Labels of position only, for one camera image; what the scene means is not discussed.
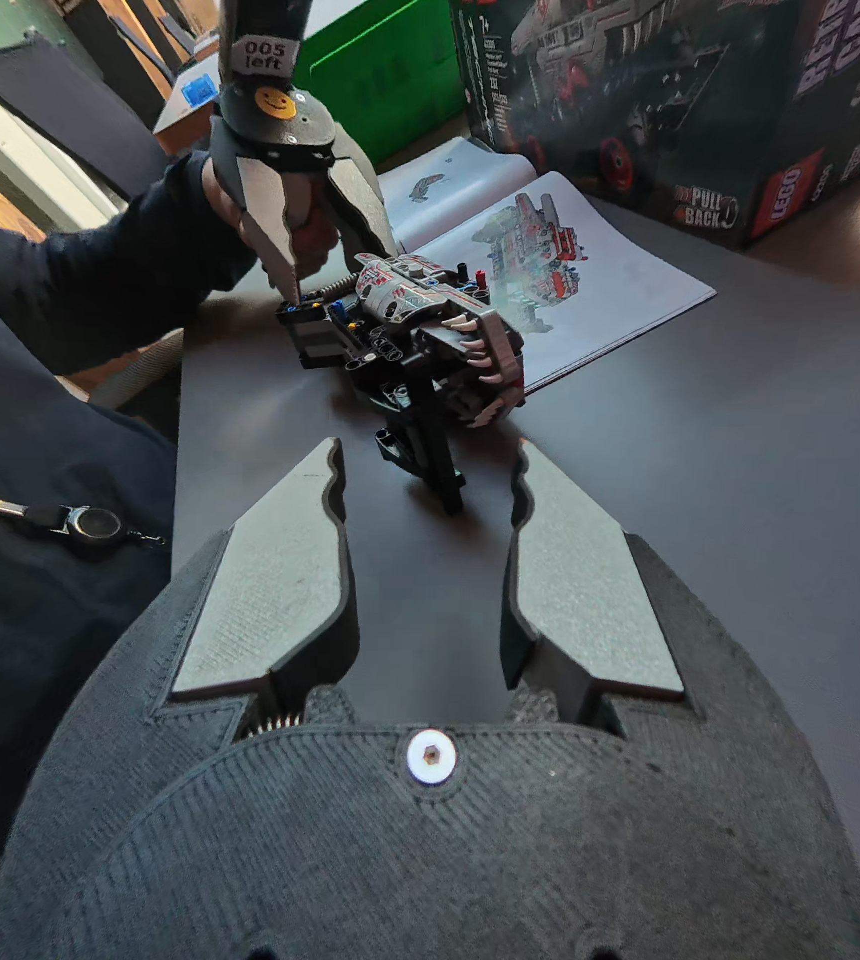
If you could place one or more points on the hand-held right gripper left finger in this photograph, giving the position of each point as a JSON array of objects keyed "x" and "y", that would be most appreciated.
[{"x": 272, "y": 585}]

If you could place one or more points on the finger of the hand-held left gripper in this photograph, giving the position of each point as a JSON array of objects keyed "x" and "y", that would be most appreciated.
[
  {"x": 358, "y": 195},
  {"x": 265, "y": 210}
]

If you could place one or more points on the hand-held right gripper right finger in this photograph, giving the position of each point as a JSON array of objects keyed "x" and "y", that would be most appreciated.
[{"x": 595, "y": 600}]

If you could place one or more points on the grey red lego truck model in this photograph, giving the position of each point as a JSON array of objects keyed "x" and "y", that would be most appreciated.
[{"x": 415, "y": 322}]

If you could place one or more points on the person's left forearm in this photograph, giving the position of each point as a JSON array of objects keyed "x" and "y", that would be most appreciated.
[{"x": 99, "y": 270}]

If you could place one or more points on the lego instruction booklet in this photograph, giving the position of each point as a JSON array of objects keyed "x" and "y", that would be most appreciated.
[{"x": 610, "y": 277}]

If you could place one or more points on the dark lego set box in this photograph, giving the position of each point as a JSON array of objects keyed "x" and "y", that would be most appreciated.
[{"x": 700, "y": 105}]

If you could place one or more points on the person's left hand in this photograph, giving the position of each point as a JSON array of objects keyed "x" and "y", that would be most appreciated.
[{"x": 313, "y": 240}]

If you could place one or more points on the small blue box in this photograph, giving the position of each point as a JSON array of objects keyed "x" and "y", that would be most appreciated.
[{"x": 197, "y": 91}]

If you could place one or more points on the green plastic bin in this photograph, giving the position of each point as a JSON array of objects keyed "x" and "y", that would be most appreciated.
[{"x": 392, "y": 82}]

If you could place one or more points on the black badge reel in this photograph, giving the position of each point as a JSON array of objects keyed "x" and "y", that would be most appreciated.
[{"x": 92, "y": 525}]

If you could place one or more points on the person's navy clothed torso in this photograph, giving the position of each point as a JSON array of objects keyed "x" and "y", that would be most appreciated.
[{"x": 39, "y": 450}]

